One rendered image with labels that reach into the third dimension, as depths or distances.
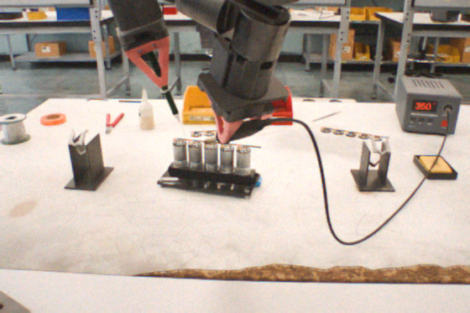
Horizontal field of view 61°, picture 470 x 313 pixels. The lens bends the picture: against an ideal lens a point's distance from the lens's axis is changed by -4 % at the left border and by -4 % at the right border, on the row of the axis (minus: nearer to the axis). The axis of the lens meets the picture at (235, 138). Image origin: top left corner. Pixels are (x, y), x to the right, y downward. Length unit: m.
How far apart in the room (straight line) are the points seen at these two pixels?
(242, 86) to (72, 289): 0.31
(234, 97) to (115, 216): 0.27
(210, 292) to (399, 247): 0.26
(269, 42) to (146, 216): 0.33
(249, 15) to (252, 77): 0.07
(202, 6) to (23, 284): 0.39
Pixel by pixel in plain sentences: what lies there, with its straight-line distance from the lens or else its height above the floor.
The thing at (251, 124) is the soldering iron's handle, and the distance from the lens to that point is 0.51.
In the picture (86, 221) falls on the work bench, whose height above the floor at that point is 0.75.
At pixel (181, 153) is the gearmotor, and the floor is 0.80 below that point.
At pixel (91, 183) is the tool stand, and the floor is 0.75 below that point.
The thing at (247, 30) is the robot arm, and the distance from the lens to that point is 0.45.
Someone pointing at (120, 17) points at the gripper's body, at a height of 1.03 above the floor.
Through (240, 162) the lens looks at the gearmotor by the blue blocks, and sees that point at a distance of 0.68.
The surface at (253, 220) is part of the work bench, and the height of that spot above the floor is 0.75.
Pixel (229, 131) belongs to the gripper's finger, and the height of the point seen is 0.90.
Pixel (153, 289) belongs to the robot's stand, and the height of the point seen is 0.75.
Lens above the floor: 1.09
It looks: 23 degrees down
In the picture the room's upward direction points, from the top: straight up
